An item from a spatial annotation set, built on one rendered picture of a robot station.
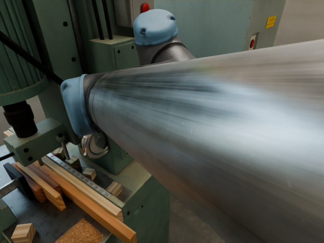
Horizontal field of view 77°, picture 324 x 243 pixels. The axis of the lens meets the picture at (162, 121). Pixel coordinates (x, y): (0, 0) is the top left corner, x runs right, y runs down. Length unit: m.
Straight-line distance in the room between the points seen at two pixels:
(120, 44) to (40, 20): 0.17
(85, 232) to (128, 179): 0.30
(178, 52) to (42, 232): 0.53
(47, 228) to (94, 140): 0.25
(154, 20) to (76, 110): 0.20
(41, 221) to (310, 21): 2.37
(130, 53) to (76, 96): 0.33
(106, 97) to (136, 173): 0.68
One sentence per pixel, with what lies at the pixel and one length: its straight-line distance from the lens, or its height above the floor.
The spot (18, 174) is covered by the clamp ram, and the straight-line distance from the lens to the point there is 0.67.
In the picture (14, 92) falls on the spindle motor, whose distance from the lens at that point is 0.53.
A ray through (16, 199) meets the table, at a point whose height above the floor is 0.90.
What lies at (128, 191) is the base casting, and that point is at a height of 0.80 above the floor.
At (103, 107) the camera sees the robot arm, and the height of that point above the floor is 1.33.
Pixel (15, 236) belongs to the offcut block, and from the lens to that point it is 0.63.
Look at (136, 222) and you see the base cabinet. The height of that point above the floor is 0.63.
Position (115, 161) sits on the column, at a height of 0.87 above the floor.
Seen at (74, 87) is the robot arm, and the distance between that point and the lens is 0.25.
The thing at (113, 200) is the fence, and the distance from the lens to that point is 0.57.
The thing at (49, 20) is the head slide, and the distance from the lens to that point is 0.57.
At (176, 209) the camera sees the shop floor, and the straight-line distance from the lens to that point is 1.69.
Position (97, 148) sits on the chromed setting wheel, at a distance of 0.65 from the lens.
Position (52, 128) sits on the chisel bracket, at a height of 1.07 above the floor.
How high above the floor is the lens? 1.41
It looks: 33 degrees down
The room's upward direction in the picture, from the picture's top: straight up
